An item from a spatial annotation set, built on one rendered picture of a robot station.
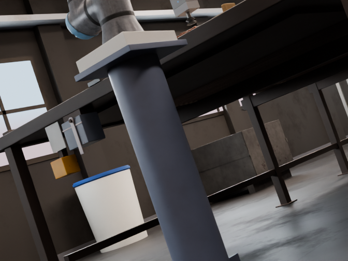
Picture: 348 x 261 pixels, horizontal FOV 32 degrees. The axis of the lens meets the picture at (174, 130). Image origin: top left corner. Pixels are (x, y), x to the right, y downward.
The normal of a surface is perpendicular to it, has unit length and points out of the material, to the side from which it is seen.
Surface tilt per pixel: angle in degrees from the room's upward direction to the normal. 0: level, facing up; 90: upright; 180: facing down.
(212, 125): 90
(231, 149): 90
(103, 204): 94
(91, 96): 90
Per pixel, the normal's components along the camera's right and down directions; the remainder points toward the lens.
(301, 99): 0.70, -0.29
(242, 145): -0.67, 0.18
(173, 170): 0.11, -0.11
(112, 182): 0.38, -0.13
